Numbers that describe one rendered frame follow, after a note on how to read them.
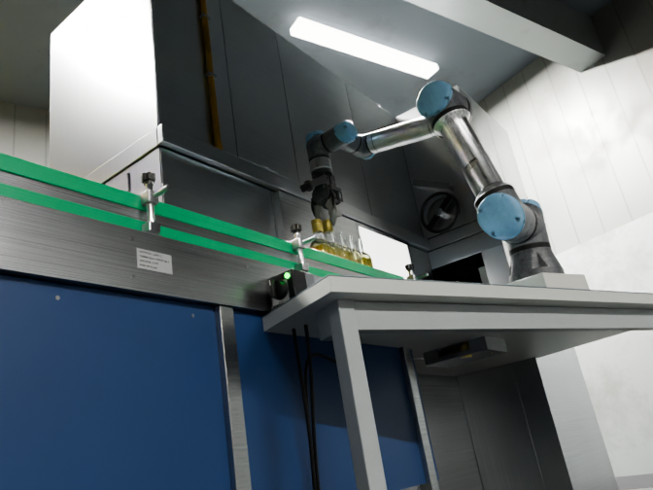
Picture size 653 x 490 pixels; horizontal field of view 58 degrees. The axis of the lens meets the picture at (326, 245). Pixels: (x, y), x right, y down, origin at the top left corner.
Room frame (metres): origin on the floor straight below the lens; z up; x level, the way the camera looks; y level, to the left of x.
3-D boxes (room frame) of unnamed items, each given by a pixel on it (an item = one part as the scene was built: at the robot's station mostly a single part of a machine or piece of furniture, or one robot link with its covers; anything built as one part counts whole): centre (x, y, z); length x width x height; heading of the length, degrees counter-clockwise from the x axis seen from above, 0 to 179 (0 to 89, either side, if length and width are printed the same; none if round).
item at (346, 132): (1.77, -0.12, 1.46); 0.11 x 0.11 x 0.08; 54
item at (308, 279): (1.29, 0.10, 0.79); 0.08 x 0.08 x 0.08; 56
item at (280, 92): (2.59, 0.08, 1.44); 2.34 x 0.79 x 1.38; 146
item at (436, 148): (2.95, -0.84, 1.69); 0.70 x 0.37 x 0.89; 146
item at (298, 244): (1.39, 0.05, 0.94); 0.07 x 0.04 x 0.13; 56
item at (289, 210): (2.18, -0.11, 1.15); 0.90 x 0.03 x 0.34; 146
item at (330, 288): (2.15, -0.18, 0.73); 1.58 x 1.52 x 0.04; 127
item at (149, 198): (1.01, 0.31, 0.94); 0.07 x 0.04 x 0.13; 56
